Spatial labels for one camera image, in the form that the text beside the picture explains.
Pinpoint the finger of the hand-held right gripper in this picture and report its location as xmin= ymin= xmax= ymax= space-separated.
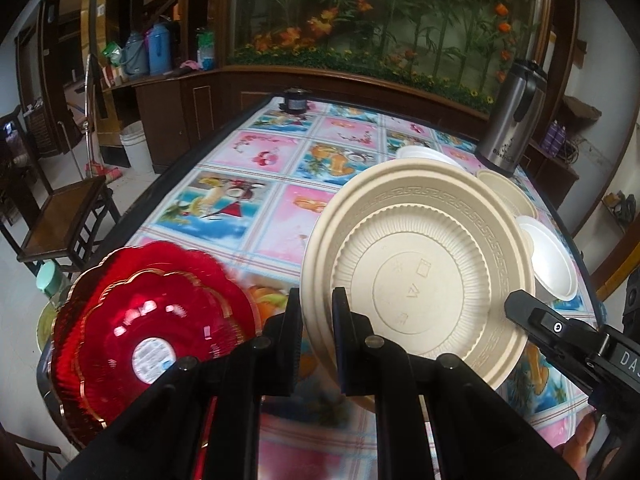
xmin=504 ymin=289 xmax=608 ymax=371

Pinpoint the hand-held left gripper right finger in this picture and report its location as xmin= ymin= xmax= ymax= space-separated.
xmin=331 ymin=287 xmax=576 ymax=480

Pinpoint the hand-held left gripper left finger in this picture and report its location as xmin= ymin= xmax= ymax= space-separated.
xmin=60 ymin=287 xmax=304 ymax=480

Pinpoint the white plate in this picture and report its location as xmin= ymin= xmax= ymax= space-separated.
xmin=515 ymin=216 xmax=578 ymax=302
xmin=395 ymin=146 xmax=466 ymax=171

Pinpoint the beige disposable plate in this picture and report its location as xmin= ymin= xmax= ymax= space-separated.
xmin=300 ymin=159 xmax=537 ymax=392

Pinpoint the red scalloped plastic plate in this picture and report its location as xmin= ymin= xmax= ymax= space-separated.
xmin=51 ymin=241 xmax=262 ymax=441

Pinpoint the red plate with round label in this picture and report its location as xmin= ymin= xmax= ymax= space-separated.
xmin=75 ymin=270 xmax=246 ymax=428

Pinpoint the printed fruit tablecloth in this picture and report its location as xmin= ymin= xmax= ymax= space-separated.
xmin=107 ymin=95 xmax=601 ymax=480

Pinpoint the stainless steel thermos jug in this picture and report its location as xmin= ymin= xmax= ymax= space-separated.
xmin=474 ymin=58 xmax=549 ymax=178

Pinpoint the black round device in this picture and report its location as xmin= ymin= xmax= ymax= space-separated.
xmin=280 ymin=87 xmax=308 ymax=113

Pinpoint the white plastic bucket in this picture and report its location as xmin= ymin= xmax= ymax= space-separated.
xmin=119 ymin=121 xmax=153 ymax=176

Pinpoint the bottle with mint cap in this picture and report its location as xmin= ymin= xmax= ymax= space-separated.
xmin=36 ymin=262 xmax=67 ymax=356

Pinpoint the dark wooden chair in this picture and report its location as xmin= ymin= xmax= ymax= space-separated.
xmin=0 ymin=105 xmax=121 ymax=273

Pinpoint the dark wooden cabinet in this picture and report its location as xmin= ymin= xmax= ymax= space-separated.
xmin=102 ymin=62 xmax=496 ymax=173

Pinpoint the green bottle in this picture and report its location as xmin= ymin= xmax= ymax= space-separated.
xmin=196 ymin=27 xmax=216 ymax=71

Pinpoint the bright blue thermos flask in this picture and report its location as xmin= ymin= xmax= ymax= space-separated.
xmin=146 ymin=22 xmax=171 ymax=73

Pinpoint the grey-blue thermos flask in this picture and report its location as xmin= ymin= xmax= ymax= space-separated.
xmin=124 ymin=32 xmax=150 ymax=76

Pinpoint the gold wooden pillar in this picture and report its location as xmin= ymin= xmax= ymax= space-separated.
xmin=80 ymin=0 xmax=131 ymax=136

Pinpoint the broom with metal handle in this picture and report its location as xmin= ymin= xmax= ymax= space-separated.
xmin=62 ymin=55 xmax=121 ymax=186

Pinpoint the floral garden wall panel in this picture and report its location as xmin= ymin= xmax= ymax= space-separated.
xmin=227 ymin=0 xmax=551 ymax=113

